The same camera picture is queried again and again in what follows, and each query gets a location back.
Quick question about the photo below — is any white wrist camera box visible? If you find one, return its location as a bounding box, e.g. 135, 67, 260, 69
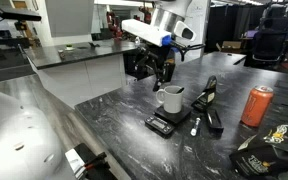
121, 18, 172, 48

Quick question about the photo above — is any white counter island dark top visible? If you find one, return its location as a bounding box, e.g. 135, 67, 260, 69
23, 37, 139, 109

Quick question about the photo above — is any black mount with red cable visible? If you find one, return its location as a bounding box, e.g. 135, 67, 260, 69
64, 142, 119, 180

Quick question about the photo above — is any red machine in background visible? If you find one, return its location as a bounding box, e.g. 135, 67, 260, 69
105, 11, 124, 40

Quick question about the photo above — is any white ceramic mug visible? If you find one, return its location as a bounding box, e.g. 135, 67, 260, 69
155, 85, 185, 115

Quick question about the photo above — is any black digital scale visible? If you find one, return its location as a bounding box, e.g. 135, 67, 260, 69
144, 104, 194, 136

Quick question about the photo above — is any black oblong lid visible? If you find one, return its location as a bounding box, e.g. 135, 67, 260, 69
205, 108, 225, 132

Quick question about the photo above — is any orange drink can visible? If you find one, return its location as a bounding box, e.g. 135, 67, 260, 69
240, 84, 275, 128

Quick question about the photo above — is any small cup on counter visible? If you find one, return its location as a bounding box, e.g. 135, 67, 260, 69
57, 48, 67, 61

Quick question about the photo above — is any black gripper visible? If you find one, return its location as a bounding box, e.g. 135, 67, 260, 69
133, 43, 177, 93

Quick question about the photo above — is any black office chair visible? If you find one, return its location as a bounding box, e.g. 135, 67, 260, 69
249, 1, 288, 70

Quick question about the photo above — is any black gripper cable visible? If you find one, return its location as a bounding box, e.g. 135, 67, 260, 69
169, 39, 206, 63

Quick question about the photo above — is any white marker pen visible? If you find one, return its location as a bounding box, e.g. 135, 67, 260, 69
190, 116, 202, 137

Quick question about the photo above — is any cardboard box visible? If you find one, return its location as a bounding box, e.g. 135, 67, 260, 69
215, 40, 244, 55

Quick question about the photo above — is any black camera on stand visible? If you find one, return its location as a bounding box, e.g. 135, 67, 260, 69
0, 4, 43, 33

